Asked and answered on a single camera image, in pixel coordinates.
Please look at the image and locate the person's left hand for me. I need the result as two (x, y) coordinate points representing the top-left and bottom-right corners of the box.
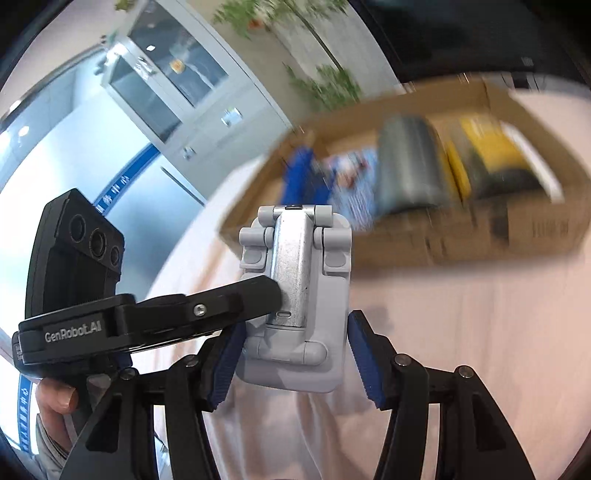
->
(36, 379), (79, 417)

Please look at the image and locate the black can with yellow label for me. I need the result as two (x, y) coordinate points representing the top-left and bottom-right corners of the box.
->
(443, 115), (548, 201)

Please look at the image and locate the person's left forearm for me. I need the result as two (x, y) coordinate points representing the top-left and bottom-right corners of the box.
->
(34, 413), (81, 480)

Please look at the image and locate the slim leafy green tree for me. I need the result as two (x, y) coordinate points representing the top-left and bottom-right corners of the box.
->
(212, 0), (363, 112)

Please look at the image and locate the white tube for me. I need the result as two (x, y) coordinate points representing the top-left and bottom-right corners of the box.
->
(501, 122), (566, 204)

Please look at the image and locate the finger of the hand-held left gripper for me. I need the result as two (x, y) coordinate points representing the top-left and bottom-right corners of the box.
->
(115, 274), (283, 355)

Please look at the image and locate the pink tablecloth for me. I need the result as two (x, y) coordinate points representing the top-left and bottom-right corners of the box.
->
(139, 88), (591, 480)

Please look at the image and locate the black flat screen television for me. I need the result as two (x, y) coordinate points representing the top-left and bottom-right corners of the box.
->
(348, 0), (591, 86)

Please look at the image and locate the brown cardboard box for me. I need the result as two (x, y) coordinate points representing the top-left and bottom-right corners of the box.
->
(219, 80), (589, 268)

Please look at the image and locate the grey glass door cabinet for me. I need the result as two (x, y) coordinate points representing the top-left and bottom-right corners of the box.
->
(95, 0), (296, 162)

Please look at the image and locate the grey stapler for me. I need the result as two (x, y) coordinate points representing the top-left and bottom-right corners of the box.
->
(235, 204), (352, 394)

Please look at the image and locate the colourful cartoon game box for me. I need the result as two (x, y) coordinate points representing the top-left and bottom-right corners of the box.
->
(318, 148), (384, 232)

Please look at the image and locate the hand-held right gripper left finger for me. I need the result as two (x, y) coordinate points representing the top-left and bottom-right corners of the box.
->
(60, 320), (247, 480)

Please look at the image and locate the silver metal can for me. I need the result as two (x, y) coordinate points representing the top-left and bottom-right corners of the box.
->
(376, 114), (455, 215)

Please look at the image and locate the blue stapler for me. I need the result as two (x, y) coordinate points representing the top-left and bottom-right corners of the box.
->
(281, 145), (324, 208)

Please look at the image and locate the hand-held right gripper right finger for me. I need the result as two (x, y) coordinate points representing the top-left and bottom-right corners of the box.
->
(347, 310), (536, 480)

